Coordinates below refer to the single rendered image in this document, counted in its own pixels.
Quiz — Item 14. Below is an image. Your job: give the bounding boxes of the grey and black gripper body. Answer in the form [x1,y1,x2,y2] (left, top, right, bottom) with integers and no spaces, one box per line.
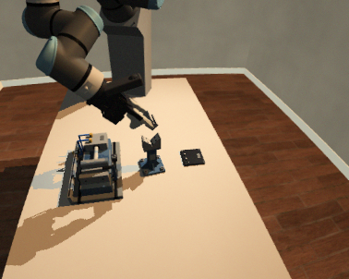
[86,79,133,125]

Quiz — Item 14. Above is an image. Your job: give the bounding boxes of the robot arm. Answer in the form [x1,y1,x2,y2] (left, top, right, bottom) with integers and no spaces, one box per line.
[22,0,164,100]

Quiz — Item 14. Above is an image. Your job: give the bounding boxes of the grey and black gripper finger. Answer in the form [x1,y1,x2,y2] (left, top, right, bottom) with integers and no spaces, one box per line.
[123,103,153,129]
[127,95,146,114]

